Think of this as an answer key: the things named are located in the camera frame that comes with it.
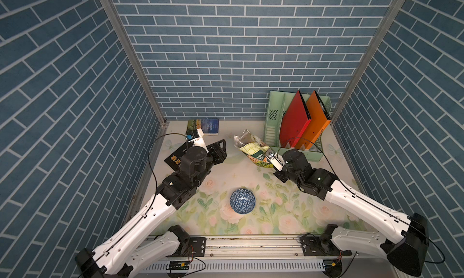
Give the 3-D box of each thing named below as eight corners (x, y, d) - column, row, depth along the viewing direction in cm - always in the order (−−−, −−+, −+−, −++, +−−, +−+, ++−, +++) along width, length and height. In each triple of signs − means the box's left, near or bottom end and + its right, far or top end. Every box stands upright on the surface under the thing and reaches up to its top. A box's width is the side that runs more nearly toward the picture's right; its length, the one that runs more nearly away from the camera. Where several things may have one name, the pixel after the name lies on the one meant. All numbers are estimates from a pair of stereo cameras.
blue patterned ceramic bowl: (229, 214, 84) (229, 211, 80) (230, 191, 91) (230, 188, 87) (255, 214, 84) (256, 211, 80) (254, 192, 91) (255, 188, 87)
